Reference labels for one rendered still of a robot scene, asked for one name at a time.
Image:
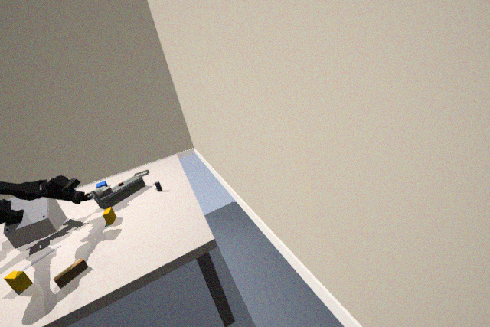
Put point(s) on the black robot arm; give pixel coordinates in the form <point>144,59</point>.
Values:
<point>30,191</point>

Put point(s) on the blue box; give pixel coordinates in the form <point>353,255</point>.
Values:
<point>101,184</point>

